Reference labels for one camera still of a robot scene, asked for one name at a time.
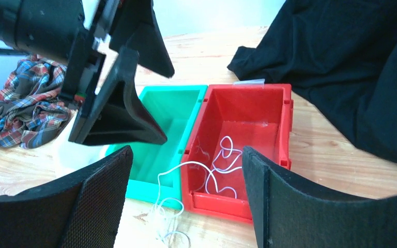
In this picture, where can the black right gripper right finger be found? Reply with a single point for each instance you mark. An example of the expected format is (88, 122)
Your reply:
(289, 210)

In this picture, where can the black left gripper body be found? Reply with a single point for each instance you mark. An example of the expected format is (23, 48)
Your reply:
(85, 24)

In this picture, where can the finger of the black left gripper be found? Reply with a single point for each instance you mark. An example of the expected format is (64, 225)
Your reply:
(116, 114)
(135, 26)

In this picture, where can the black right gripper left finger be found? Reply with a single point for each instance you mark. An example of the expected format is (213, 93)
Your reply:
(81, 209)

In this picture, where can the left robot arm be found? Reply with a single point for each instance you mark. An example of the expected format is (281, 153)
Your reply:
(101, 43)

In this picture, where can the white translucent plastic bin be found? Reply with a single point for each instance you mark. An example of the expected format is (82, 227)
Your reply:
(69, 157)

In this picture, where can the green plastic bin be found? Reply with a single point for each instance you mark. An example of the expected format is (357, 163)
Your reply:
(175, 109)

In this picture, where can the plaid flannel shirt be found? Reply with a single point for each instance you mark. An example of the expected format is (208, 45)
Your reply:
(31, 114)

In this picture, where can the red plastic bin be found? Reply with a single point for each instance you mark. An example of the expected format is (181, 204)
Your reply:
(230, 118)

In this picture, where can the black t-shirt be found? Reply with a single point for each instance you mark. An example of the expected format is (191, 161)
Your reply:
(342, 57)

